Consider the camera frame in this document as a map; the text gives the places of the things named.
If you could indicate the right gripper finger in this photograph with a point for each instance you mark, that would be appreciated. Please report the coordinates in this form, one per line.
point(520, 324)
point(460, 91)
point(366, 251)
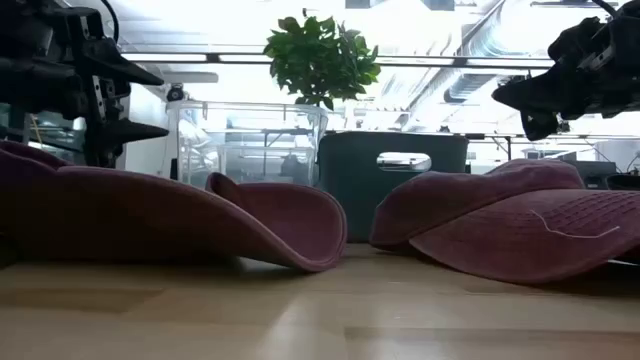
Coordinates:
point(539, 126)
point(535, 92)

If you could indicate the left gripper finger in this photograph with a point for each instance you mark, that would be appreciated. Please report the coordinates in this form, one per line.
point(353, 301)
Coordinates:
point(130, 132)
point(125, 67)

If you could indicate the maroon cap with thread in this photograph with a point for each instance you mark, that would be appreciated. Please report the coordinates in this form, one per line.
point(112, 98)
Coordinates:
point(500, 225)

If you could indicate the black round hanging device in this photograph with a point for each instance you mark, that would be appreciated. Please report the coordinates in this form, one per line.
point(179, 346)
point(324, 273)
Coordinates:
point(175, 93)

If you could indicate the black equipment case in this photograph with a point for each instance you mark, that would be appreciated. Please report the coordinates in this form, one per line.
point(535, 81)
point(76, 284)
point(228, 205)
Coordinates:
point(595, 172)

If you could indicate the black round container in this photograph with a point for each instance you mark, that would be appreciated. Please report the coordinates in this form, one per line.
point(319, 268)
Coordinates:
point(625, 182)

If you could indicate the clear plastic bin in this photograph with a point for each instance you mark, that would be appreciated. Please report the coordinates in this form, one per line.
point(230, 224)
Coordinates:
point(250, 150)

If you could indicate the green leafy plant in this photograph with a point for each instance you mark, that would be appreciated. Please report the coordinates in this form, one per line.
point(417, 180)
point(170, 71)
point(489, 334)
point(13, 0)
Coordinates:
point(320, 60)

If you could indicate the ribbed silver ceiling duct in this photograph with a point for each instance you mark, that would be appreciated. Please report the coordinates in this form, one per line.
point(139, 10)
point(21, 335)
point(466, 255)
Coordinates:
point(472, 85)

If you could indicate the black glazed shelving frame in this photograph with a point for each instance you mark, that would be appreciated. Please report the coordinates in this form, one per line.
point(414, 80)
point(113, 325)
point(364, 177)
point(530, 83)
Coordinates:
point(15, 125)

